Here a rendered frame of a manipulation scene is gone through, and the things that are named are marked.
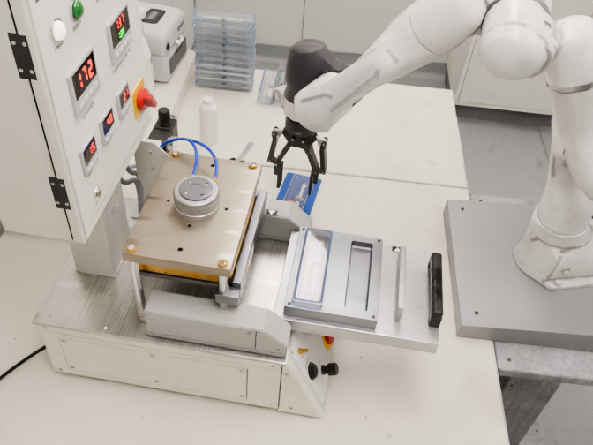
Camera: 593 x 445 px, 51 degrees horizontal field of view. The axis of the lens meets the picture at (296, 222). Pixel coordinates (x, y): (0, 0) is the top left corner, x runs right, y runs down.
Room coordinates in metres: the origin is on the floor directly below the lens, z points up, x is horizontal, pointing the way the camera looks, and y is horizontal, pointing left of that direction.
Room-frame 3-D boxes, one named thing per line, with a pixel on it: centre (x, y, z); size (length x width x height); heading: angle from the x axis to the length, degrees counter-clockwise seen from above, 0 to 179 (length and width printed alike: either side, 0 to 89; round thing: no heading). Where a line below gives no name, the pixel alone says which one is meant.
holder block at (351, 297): (0.76, -0.08, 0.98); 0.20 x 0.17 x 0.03; 175
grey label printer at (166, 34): (1.73, 0.53, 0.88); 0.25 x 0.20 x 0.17; 83
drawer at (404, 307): (0.76, -0.13, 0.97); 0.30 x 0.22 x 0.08; 85
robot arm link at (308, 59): (1.18, -0.03, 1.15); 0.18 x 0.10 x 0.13; 60
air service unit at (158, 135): (1.01, 0.29, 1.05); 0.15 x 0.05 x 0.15; 175
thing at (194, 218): (0.81, 0.21, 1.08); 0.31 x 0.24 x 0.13; 175
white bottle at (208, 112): (1.43, 0.27, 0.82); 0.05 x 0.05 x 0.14
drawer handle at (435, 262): (0.75, -0.27, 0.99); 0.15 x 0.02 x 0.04; 175
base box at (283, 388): (0.80, 0.17, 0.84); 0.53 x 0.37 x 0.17; 85
